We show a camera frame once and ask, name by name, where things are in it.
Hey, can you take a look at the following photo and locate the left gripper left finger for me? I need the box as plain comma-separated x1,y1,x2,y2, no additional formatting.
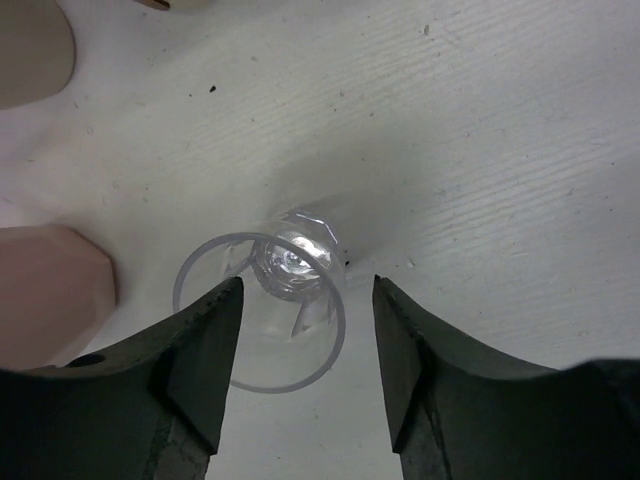
1,277,244,479

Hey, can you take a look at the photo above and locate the clear glass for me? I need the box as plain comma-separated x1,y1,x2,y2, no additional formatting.
172,209,346,394

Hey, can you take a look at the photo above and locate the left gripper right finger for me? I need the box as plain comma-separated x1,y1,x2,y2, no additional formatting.
372,277,639,479

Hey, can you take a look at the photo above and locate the metal cup with cream label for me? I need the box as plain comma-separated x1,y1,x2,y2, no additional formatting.
142,0,216,12

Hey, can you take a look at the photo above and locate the pink ceramic mug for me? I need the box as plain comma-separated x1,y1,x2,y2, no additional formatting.
1,225,117,371

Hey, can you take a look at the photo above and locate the beige plastic cup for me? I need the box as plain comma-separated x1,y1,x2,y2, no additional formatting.
1,1,76,109

